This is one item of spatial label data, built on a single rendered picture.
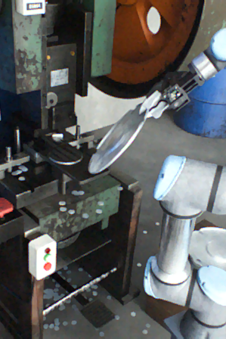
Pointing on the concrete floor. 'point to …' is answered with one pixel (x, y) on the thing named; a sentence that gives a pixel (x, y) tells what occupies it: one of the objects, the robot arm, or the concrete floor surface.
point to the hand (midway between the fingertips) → (143, 112)
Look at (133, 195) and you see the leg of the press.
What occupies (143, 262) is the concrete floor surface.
